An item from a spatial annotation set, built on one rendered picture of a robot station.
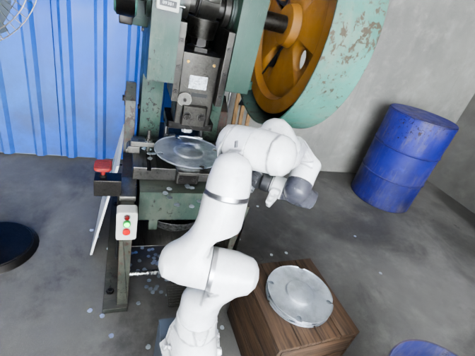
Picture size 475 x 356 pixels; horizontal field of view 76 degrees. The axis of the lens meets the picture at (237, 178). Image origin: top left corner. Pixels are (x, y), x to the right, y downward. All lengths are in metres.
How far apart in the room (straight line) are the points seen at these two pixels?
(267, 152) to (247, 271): 0.29
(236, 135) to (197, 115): 0.52
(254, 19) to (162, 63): 0.36
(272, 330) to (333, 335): 0.25
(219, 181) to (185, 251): 0.19
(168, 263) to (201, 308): 0.16
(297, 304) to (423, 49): 2.77
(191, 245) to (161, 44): 0.71
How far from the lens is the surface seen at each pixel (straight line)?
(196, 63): 1.24
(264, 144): 0.72
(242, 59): 1.23
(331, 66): 1.06
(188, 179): 1.33
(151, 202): 1.30
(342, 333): 1.42
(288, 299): 1.37
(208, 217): 0.71
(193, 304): 0.86
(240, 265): 0.77
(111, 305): 1.66
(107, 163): 1.21
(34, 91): 2.58
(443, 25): 3.61
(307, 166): 1.12
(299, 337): 1.32
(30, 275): 1.88
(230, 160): 0.69
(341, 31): 1.05
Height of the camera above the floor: 1.38
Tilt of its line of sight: 30 degrees down
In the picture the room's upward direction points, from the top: 15 degrees clockwise
